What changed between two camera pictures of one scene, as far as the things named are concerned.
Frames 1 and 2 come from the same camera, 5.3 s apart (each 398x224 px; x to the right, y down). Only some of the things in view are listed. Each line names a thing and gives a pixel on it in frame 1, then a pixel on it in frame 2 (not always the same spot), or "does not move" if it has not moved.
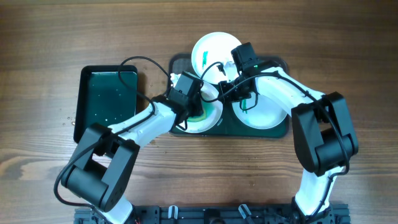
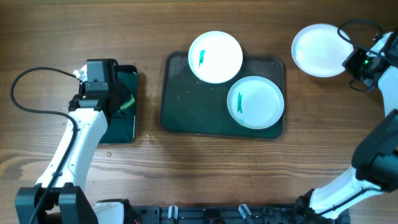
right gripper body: [236, 91] to [351, 62]
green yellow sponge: [198, 117] to [128, 104]
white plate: [211, 115] to [318, 50]
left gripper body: [195, 109] to [121, 101]
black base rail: [220, 214] does not move
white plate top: [211, 58] does not move
